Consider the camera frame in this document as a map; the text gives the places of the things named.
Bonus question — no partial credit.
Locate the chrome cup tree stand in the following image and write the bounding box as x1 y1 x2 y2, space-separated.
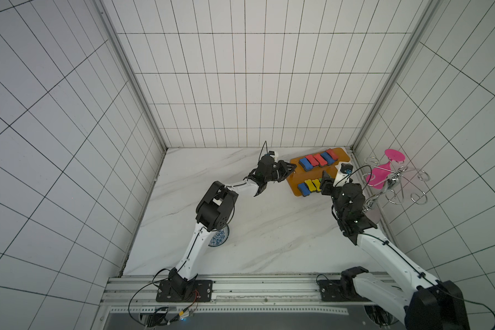
363 155 430 212

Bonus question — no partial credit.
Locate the blue bottom eraser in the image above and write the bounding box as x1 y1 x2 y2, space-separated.
298 182 311 197

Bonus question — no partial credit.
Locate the orange two-tier shelf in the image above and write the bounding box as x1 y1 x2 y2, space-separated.
287 148 351 197

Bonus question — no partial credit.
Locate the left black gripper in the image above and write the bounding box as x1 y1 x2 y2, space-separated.
266 159 297 182

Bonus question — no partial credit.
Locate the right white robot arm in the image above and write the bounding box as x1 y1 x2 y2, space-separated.
320 173 470 329

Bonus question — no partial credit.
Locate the red top eraser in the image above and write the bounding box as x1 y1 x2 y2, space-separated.
326 148 339 162
306 155 319 167
313 153 328 167

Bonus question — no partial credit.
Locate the blue eraser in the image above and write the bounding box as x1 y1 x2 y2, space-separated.
299 158 313 172
320 151 335 165
298 182 311 197

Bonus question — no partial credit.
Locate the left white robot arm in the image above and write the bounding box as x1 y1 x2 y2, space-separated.
155 151 297 303

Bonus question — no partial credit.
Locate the yellow bottom eraser left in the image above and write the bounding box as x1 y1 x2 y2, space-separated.
305 180 317 192

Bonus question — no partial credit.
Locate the pink disc top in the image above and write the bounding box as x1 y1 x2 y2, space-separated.
384 149 406 164

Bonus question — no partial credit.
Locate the yellow bottom eraser right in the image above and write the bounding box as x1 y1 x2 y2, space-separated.
312 179 321 192

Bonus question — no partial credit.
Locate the blue patterned bowl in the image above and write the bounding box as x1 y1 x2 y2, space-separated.
208 225 230 248

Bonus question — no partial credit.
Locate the yellow eraser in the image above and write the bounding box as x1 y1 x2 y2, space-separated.
312 179 321 192
305 180 317 192

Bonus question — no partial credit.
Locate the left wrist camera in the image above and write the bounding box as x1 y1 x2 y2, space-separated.
268 151 279 161

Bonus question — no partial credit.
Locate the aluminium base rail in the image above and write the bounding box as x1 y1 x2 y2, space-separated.
98 274 438 330

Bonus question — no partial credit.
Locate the pink disc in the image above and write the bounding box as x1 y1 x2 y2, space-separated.
384 149 406 164
364 162 392 190

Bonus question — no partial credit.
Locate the pink disc middle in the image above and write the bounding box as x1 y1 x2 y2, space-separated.
364 162 392 190

